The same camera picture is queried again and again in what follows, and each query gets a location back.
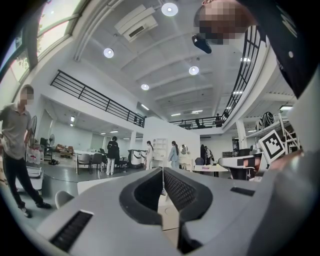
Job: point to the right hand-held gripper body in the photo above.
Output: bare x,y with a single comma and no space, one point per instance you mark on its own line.
272,147

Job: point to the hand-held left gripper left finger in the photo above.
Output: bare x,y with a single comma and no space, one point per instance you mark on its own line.
145,197

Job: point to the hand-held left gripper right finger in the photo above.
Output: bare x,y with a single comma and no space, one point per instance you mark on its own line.
190,197

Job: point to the person's right forearm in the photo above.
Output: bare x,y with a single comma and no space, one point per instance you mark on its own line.
282,162

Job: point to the beige drawer box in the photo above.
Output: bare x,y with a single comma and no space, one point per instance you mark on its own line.
170,220

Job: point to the person's right hand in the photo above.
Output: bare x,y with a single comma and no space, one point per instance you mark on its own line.
249,163

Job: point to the white shelving rack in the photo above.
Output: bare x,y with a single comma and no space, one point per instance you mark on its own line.
272,127

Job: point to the black white striped object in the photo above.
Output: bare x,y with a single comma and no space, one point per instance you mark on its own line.
265,121

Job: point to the purple flat item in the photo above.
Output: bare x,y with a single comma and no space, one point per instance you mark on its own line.
205,168

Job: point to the white vanity table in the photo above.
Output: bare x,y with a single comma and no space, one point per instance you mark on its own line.
185,162

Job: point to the white desk with black legs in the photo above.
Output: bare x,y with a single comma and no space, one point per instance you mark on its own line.
212,168

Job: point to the white and black robot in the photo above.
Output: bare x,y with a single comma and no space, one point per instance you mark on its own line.
136,160

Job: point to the white bookshelf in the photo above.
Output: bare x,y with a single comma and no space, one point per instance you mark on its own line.
160,152

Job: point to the round vanity mirror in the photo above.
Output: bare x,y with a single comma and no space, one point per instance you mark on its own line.
183,149

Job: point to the grey meeting chair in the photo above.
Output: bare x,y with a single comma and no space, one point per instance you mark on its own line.
84,160
97,159

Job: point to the white meeting table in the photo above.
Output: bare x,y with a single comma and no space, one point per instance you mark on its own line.
85,152

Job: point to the beige shell chair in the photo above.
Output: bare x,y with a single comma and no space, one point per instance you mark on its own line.
62,198

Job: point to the black metal railing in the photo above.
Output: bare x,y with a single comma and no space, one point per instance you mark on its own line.
246,62
109,105

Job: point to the wooden pallet stack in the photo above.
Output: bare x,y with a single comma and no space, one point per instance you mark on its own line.
65,150

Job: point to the person's black shirt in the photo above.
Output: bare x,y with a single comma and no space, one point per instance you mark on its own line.
287,50

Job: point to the round ceiling light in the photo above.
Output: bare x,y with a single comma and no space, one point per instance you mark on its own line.
169,9
145,86
193,70
108,52

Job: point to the black standing fan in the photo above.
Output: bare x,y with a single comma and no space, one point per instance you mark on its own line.
33,125
51,138

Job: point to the white storage crate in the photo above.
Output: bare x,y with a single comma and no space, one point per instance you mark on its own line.
35,172

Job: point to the group of water bottles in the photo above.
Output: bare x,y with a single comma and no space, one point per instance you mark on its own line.
34,156

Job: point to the person's head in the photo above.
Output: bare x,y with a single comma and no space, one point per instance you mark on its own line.
222,20

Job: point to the white ceiling air conditioner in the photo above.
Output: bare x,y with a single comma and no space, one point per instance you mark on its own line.
136,25

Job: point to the black framed glass window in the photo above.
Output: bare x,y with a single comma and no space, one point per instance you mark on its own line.
57,27

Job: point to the black head-worn camera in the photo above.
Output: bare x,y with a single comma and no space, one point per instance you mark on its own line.
202,44

